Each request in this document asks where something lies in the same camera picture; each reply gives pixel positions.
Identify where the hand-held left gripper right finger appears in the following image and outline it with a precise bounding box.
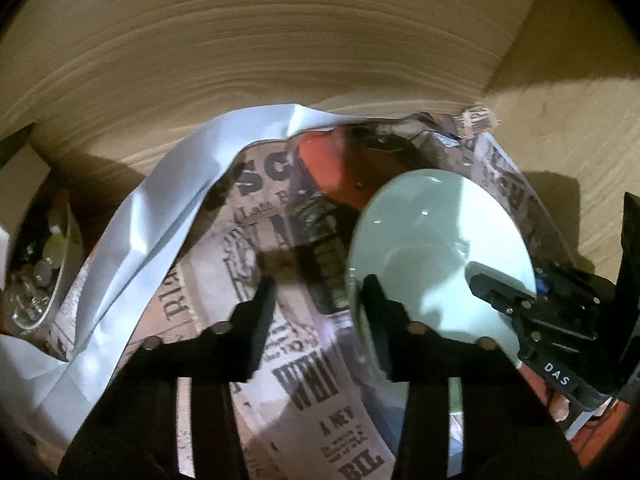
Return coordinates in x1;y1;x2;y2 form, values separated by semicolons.
361;274;583;480

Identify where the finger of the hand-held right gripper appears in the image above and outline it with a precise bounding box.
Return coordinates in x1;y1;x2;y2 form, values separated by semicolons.
534;262;608;311
465;261;538;318

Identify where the person's right forearm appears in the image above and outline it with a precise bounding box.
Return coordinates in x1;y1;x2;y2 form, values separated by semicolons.
570;400;633;456

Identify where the pile of glass pebbles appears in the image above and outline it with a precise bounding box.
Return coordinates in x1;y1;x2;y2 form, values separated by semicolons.
10;210;68;323

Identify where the vintage printed paper lining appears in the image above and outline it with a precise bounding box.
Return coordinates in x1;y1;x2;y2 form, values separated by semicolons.
45;105;546;480

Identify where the person's right hand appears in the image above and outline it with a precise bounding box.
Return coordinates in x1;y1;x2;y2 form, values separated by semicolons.
549;394;572;422

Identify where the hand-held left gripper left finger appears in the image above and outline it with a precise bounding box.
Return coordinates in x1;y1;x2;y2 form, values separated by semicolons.
59;275;278;480

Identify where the white cardboard box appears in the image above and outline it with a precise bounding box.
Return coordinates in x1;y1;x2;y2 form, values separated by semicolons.
0;145;53;211

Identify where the grey paper sheet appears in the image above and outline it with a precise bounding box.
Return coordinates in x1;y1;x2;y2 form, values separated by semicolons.
0;102;351;441

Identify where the mint green plate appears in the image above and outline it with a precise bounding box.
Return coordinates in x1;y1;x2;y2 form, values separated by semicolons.
345;167;540;418

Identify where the small bowl holding glass pebbles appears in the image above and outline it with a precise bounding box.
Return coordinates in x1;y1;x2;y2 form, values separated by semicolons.
5;195;83;331

